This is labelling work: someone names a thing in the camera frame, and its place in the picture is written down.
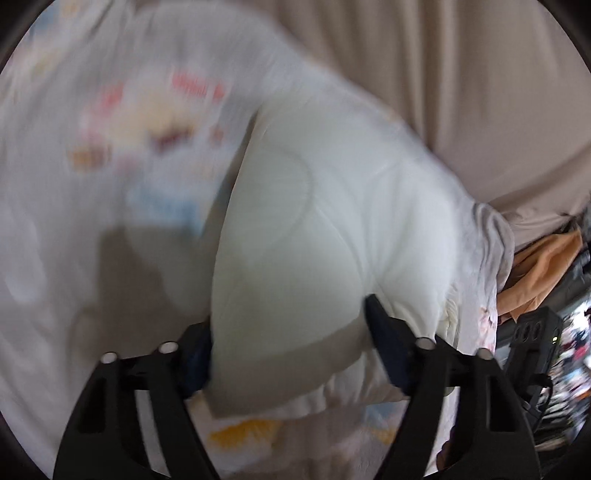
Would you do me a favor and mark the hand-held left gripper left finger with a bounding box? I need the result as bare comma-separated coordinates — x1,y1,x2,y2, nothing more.
52,320,221,480

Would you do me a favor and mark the printed white bed sheet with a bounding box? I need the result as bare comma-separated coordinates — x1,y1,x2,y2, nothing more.
0,0,516,477

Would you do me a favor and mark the colourful clutter pile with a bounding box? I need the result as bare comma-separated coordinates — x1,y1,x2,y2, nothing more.
538,295,591,450

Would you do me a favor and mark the grey cloth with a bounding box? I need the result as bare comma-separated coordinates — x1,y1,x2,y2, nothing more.
551,240,591,315

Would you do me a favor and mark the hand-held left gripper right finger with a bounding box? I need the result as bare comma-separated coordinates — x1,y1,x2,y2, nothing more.
364,294,542,480

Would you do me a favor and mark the cream quilted garment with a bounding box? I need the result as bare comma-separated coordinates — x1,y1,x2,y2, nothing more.
203,98,491,422

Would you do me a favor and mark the orange cloth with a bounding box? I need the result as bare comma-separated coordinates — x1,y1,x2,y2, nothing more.
496,230,585,325

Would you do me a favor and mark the beige curtain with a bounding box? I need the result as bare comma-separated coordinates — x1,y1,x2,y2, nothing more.
272,0,591,243

